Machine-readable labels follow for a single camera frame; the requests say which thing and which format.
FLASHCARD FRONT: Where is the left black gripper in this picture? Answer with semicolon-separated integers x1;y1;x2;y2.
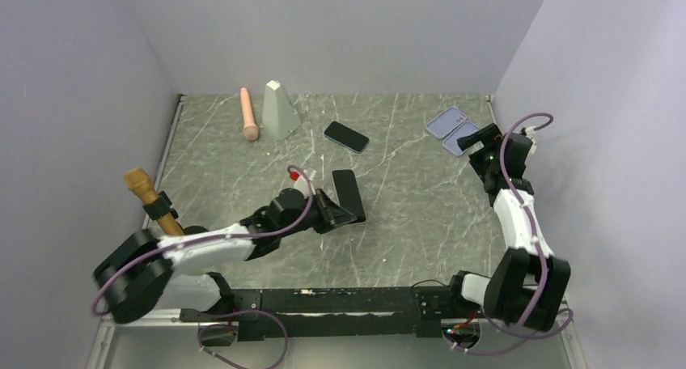
280;188;357;238

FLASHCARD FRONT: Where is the silver phone black screen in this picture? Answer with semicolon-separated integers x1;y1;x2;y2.
332;169;366;223

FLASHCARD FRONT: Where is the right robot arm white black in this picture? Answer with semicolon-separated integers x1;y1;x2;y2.
443;121;571;332

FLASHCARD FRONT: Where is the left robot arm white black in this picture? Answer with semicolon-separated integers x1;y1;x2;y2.
91;188;358;324

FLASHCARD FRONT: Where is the grey trapezoid block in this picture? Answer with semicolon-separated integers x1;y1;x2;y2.
262;80;302;141

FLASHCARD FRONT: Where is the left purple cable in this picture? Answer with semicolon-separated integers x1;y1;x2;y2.
91;164;316;317

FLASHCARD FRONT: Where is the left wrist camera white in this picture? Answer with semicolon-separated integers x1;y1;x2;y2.
288;168;317;198

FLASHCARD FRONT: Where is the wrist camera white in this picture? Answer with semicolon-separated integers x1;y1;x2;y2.
521;126;537;157
288;168;317;198

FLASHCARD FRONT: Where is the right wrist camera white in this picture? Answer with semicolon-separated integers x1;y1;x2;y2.
521;126;537;157

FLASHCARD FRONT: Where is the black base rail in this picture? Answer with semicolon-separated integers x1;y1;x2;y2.
179;285;476;341

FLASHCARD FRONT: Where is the pink cylindrical handle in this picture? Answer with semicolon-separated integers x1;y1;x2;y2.
239;87;260;142

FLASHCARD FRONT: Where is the aluminium frame rail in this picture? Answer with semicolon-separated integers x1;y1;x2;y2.
108;286;562;331

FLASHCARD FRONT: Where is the wooden handle tool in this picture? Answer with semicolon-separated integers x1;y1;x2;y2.
124;168;184;235

